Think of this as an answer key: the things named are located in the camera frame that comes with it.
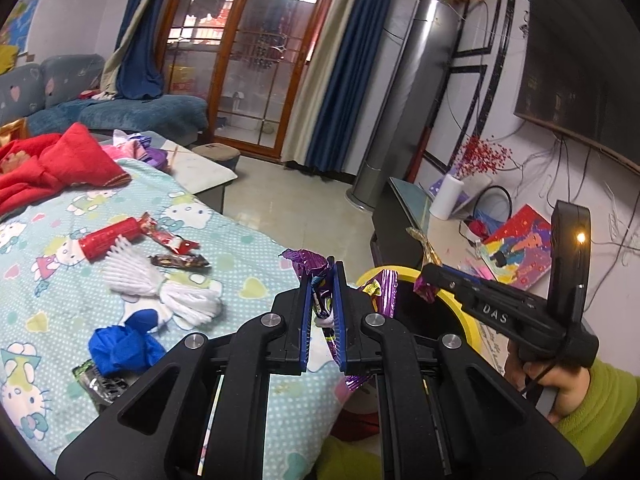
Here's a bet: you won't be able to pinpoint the red blanket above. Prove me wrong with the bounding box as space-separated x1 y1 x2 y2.
0 122 132 221

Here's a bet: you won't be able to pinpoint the blue heart print sofa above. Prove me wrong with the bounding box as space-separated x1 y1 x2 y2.
0 54 210 143

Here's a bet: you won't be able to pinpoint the round brown stool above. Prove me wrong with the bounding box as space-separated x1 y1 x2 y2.
192 142 241 171

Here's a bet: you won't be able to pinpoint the white foam fruit net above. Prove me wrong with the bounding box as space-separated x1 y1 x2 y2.
102 240 223 326

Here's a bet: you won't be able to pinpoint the red paper tube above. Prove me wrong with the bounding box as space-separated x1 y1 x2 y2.
80 216 143 263

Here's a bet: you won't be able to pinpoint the colourful painting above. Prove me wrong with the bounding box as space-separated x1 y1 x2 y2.
477 204 556 291

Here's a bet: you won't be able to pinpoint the cat print blanket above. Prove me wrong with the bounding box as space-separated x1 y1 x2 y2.
0 157 361 471

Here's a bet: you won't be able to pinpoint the pink purple clothes pile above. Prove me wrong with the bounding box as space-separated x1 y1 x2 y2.
102 130 168 168

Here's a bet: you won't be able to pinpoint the blue and beige curtain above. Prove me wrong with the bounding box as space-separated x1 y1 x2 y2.
280 0 403 178
102 0 193 101

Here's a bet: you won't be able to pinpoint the wall television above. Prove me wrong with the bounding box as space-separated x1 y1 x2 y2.
514 0 640 173

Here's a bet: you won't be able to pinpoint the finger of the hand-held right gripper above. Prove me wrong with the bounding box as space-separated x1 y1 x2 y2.
441 265 549 307
415 263 482 307

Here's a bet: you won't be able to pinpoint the blue foam sheet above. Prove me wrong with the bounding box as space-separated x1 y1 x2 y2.
89 308 166 378

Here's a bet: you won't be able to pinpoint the purple foil snack wrapper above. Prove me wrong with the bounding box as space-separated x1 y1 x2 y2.
279 249 399 392

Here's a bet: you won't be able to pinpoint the glass-top television cabinet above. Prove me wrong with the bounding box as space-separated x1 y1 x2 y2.
371 176 556 376

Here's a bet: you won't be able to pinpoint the yellow-rimmed black trash bin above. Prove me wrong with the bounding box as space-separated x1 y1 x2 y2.
350 266 483 431

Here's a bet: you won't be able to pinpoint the red cloth bundle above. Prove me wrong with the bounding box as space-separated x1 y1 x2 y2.
470 210 493 238

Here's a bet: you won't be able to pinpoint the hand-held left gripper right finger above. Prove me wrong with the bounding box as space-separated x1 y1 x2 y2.
330 260 587 480

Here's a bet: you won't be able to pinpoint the green black wrapper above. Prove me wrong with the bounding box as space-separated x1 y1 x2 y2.
72 360 131 406

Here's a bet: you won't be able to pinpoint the silver tower air conditioner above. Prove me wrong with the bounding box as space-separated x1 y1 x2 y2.
346 0 460 211

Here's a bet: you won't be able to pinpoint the wooden glass sliding door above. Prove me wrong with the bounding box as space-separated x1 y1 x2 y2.
160 0 351 163

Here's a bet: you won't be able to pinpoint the red snack wrapper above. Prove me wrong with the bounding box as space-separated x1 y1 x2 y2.
139 212 201 256

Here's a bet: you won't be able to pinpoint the brown candy bar wrapper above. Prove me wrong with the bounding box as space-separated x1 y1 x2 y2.
149 254 210 270

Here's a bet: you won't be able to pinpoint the white-top coffee table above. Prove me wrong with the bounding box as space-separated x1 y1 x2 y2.
165 142 238 213

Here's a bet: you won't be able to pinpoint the yellow carton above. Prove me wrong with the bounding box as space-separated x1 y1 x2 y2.
167 65 196 96

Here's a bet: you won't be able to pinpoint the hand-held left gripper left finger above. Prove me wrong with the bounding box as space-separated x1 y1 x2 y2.
55 272 316 480

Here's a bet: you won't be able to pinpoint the black wire hoop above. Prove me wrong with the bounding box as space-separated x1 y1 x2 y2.
470 186 513 226

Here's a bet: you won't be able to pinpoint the person's right hand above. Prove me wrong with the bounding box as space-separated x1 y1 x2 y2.
502 340 593 423

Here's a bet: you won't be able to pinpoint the person's green clothing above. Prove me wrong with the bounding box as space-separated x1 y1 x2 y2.
310 435 381 480

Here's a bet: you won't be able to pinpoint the gold red gift box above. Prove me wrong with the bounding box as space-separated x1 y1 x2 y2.
0 119 28 148

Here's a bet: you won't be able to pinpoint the colourful pen set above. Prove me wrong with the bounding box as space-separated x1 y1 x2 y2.
462 255 503 283

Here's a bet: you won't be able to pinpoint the country map poster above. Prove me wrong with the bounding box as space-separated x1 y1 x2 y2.
0 0 43 56

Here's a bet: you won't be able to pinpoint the white cylindrical vase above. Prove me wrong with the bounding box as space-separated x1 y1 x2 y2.
430 175 468 221

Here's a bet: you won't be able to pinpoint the person's right forearm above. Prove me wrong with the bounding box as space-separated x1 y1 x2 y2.
555 360 640 468

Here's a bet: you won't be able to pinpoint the hanging black cables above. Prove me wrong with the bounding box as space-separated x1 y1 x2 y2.
520 132 640 266

